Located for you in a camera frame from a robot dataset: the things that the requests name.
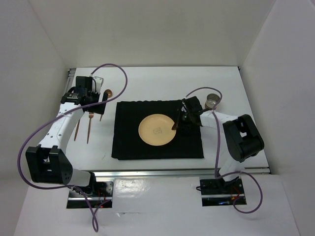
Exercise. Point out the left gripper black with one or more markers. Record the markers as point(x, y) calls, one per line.
point(98, 109)

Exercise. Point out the aluminium left rail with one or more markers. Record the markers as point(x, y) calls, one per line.
point(70, 77)

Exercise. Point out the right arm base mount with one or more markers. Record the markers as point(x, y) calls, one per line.
point(216, 192)

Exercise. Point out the copper fork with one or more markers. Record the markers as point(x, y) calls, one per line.
point(90, 116)

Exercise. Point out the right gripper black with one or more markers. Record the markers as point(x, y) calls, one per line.
point(178, 124)

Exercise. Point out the copper knife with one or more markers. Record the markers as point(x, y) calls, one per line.
point(77, 129)

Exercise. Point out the black cloth placemat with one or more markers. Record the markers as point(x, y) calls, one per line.
point(127, 144)

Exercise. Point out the yellow plate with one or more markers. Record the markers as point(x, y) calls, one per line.
point(156, 130)

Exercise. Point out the aluminium rail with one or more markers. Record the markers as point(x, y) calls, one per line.
point(70, 77)
point(154, 173)

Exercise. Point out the aluminium front rail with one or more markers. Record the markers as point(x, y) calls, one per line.
point(154, 173)

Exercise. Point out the copper spoon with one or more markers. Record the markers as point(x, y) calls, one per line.
point(109, 94)

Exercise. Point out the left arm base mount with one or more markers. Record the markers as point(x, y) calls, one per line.
point(102, 197)

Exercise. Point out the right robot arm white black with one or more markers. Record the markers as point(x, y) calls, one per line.
point(242, 137)

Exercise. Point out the metal cup copper base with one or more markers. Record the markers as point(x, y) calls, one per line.
point(212, 100)

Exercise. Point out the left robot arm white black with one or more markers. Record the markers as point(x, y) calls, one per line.
point(47, 161)

